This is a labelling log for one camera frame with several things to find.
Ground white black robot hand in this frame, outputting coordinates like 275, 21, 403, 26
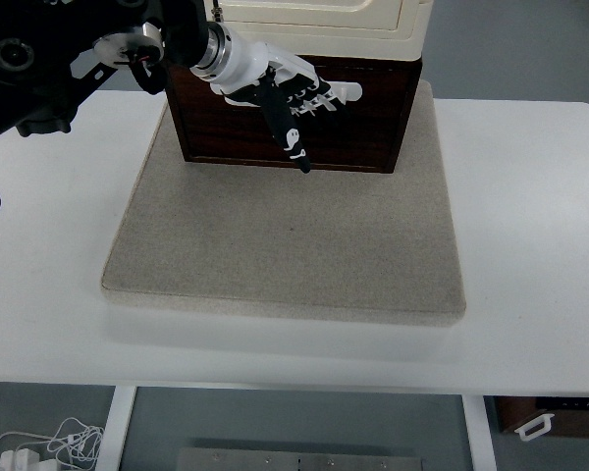
190, 22, 345, 174

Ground dark wooden drawer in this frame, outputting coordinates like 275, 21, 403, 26
166, 56, 422, 173

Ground white drawer handle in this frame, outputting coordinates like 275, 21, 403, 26
329, 81, 363, 104

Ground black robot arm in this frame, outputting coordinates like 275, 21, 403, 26
0, 1, 347, 172

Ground cream cabinet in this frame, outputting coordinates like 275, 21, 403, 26
217, 0, 434, 62

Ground spare wooden drawer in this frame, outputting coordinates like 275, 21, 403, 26
494, 396, 589, 442

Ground beige foam pad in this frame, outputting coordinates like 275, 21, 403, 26
101, 81, 466, 326

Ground grey metal plate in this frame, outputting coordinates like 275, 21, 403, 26
176, 447, 423, 471

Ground white power adapter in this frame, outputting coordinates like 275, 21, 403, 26
0, 448, 40, 471

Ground spare white handle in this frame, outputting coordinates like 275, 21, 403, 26
513, 413, 555, 443

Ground white table frame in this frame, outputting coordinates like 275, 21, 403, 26
94, 386, 497, 470

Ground white cable bundle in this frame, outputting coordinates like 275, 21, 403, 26
0, 417, 106, 471

